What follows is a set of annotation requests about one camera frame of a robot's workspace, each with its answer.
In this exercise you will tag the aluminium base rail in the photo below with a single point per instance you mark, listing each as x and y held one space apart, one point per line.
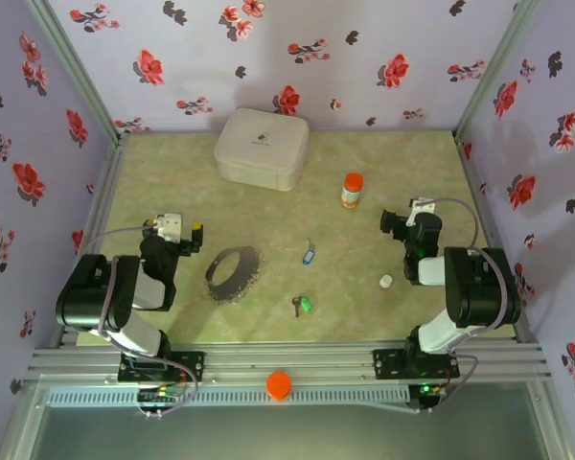
287 357

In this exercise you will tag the orange lid bottle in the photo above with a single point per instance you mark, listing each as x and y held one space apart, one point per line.
352 191

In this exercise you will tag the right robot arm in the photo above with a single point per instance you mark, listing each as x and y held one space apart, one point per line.
469 292

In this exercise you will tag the small white cap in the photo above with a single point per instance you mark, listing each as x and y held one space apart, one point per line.
386 282

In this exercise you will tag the aluminium side rail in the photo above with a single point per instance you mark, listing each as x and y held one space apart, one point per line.
477 191
96 220

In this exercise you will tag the key with blue tag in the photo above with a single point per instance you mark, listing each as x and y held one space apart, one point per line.
308 256

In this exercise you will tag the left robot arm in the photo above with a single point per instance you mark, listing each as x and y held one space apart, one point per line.
84 306

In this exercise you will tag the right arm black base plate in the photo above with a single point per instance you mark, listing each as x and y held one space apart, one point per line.
388 364

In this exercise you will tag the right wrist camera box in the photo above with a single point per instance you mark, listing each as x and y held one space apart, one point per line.
421 207

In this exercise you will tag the aluminium corner post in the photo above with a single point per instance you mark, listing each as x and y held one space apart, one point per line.
76 62
497 62

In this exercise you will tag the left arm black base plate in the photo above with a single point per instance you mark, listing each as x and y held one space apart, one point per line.
191 366

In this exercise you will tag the orange round button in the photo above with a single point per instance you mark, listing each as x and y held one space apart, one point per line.
278 384

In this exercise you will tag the white zip case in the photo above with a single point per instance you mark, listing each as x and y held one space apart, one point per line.
261 153

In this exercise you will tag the key with green tag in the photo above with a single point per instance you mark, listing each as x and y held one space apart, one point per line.
305 305

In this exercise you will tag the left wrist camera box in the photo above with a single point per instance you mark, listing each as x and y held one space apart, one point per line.
170 225

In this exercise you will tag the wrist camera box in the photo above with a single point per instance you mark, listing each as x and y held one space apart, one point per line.
170 225
421 207

